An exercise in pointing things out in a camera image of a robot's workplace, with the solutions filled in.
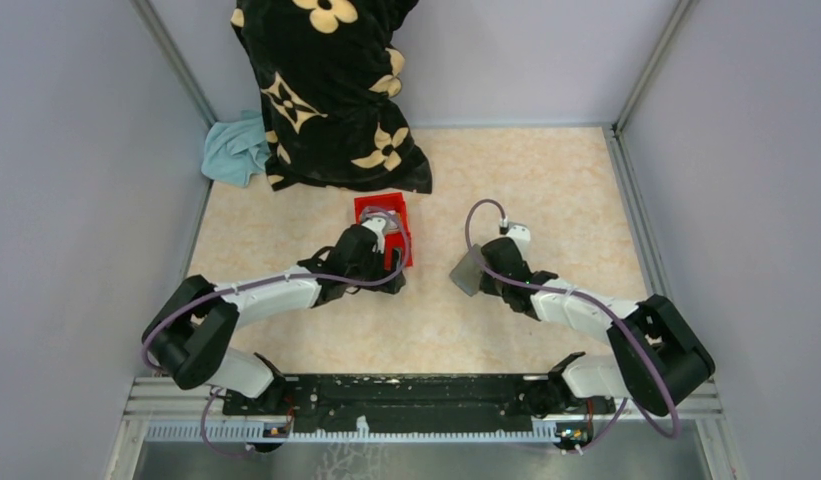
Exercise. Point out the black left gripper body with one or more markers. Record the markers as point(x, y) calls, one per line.
point(374, 266)

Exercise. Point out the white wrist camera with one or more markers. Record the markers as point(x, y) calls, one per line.
point(379, 225)
point(520, 234)

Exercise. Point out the light blue cloth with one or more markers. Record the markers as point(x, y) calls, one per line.
point(235, 151)

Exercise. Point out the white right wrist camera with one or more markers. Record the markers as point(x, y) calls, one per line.
point(520, 234)

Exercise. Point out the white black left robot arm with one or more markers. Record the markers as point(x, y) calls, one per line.
point(190, 338)

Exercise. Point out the red plastic bin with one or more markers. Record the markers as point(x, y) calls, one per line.
point(391, 209)

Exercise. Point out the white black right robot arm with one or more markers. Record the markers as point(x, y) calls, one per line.
point(656, 359)

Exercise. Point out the silver credit card in bin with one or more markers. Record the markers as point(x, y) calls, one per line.
point(392, 215)

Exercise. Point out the grey slotted cable duct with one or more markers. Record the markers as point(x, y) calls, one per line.
point(253, 430)

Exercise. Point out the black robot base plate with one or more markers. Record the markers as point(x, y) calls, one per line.
point(416, 404)

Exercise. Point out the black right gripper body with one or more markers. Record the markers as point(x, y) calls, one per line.
point(493, 286)

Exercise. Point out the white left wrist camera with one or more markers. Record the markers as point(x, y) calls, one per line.
point(379, 225)

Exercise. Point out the grey card holder wallet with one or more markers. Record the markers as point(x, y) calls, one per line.
point(467, 274)

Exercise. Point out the black floral blanket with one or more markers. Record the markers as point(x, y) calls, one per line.
point(328, 73)

